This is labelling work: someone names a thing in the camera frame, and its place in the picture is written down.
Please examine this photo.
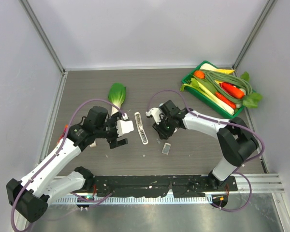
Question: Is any staples tray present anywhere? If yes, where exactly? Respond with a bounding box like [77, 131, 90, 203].
[162, 143, 171, 155]

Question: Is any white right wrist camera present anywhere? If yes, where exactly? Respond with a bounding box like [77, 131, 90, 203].
[145, 107, 162, 125]

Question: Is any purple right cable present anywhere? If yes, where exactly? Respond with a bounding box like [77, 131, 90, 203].
[146, 89, 266, 212]

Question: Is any white stapler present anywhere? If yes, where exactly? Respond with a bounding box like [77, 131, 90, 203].
[134, 112, 148, 145]

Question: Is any colourful snack packet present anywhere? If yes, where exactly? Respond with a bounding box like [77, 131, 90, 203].
[56, 124, 68, 145]

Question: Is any red chili pepper toy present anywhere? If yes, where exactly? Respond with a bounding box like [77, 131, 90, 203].
[215, 92, 236, 110]

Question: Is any perforated cable duct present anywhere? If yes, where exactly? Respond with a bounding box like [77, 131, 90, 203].
[53, 194, 212, 205]

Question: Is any green long beans bundle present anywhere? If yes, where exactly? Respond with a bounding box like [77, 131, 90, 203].
[201, 70, 244, 105]

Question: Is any green bok choy toy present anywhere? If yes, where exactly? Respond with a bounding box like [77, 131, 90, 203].
[108, 83, 126, 115]

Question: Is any pale green leek toy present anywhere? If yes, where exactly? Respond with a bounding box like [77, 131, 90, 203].
[180, 78, 235, 115]

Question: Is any orange carrot toy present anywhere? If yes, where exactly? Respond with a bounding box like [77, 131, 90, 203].
[220, 82, 245, 99]

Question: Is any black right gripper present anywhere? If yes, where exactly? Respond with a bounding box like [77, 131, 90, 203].
[152, 116, 175, 140]

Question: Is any yellow corn toy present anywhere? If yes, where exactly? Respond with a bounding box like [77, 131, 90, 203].
[215, 69, 235, 74]

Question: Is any green lettuce leaf toy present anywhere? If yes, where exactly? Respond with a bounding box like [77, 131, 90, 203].
[240, 72, 263, 108]

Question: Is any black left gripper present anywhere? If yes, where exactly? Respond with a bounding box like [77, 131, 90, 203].
[95, 112, 128, 148]

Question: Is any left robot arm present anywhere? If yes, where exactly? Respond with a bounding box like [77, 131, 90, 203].
[6, 106, 134, 223]

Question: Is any green plastic tray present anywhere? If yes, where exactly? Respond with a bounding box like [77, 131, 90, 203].
[181, 60, 256, 120]

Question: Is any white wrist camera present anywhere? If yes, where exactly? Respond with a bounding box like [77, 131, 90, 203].
[116, 113, 134, 137]
[145, 107, 162, 125]

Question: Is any white radish toy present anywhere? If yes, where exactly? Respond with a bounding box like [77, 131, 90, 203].
[200, 63, 217, 72]

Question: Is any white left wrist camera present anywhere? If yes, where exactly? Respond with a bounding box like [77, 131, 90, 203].
[116, 113, 134, 137]

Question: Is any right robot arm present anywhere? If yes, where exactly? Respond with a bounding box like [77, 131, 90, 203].
[145, 100, 259, 191]

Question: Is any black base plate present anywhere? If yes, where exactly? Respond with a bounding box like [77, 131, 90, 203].
[88, 174, 238, 198]

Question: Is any orange pumpkin toy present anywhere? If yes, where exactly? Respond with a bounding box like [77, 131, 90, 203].
[193, 70, 205, 79]

